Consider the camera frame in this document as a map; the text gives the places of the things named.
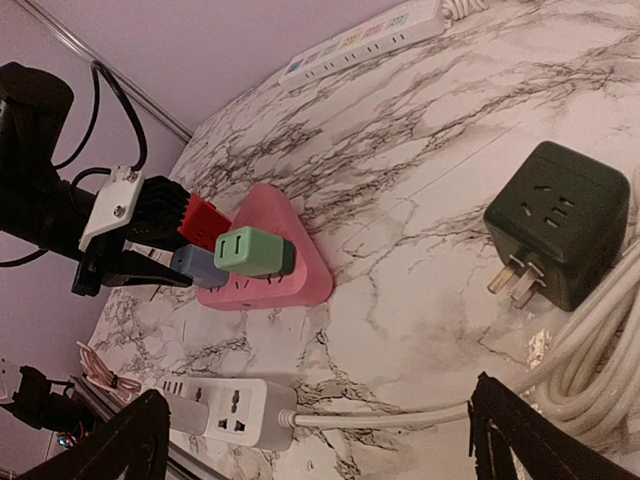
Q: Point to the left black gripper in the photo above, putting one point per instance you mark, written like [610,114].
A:
[107,263]

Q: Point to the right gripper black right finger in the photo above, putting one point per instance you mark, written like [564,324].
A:
[504,428]

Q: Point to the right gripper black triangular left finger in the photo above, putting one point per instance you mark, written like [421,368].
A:
[133,444]

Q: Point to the light blue charger plug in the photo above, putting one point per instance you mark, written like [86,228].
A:
[198,264]

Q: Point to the white charger plug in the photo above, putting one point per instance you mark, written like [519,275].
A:
[187,416]

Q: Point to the red cube socket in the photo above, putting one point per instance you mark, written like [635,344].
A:
[203,223]

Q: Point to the green plug adapter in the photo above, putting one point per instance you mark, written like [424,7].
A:
[254,253]

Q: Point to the white power strip with USB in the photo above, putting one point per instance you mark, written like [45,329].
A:
[242,411]

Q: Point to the pink triangular power socket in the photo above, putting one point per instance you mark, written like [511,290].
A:
[311,282]

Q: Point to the dark green charger plug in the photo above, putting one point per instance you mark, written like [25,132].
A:
[565,214]

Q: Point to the long white colourful power strip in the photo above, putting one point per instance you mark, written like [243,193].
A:
[406,24]

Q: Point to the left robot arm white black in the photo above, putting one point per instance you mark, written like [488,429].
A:
[37,205]

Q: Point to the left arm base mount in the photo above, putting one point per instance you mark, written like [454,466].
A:
[45,404]

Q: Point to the left aluminium frame post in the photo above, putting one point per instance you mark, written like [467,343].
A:
[81,49]

